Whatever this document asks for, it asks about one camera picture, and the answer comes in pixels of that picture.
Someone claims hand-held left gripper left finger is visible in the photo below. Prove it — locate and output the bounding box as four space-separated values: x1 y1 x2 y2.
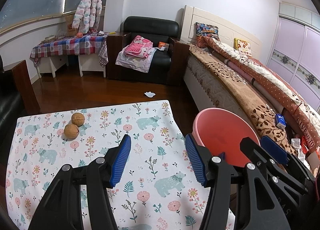
27 134 132 230

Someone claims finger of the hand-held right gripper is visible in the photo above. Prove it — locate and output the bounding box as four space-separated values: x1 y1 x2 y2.
239 137 278 178
260 135 315 183

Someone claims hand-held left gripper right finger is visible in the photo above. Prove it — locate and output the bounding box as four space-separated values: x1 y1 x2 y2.
185 134 292 230

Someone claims pink plastic bucket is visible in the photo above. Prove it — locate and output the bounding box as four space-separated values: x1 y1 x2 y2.
192 108 261 168

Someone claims small blue box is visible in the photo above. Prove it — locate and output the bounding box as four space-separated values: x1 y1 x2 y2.
275 113 287 128

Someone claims floral bear tablecloth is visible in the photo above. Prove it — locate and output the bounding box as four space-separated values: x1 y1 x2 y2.
5 100 237 230

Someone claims brown walnut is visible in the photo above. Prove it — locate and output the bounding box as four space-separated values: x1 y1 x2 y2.
71 113 86 127
64 124 80 140

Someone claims brown floral blanket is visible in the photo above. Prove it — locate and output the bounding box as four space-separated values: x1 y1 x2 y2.
189 45 298 155

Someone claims bed with white headboard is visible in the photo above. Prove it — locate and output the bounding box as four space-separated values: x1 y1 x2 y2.
180 5 320 160

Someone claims white desk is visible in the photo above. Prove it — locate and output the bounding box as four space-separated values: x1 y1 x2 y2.
36 54 107 78

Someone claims pale printed cloth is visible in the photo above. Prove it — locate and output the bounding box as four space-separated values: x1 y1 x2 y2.
115 47 157 73

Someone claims pale purple wardrobe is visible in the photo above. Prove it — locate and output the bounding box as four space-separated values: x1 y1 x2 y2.
266 2 320 113

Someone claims yellow floral pillow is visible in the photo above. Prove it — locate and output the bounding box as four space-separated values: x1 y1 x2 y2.
234 38 252 57

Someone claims pink blanket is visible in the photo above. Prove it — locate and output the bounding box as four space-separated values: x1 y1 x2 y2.
124 35 153 58

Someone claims checked tablecloth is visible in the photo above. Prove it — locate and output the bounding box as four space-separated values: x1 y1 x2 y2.
30 33 109 67

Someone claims black leather sofa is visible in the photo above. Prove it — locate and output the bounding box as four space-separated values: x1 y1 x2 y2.
0 55 40 133

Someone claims colourful printed pillow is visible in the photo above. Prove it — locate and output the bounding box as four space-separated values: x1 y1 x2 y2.
195 22 219 38

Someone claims black leather armchair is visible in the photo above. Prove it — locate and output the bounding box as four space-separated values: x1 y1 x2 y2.
106 16 190 86

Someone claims brown paper bag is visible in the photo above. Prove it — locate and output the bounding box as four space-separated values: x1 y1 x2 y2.
65 15 79 37

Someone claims pink puffer jacket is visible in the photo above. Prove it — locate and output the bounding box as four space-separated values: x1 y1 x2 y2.
72 0 102 33

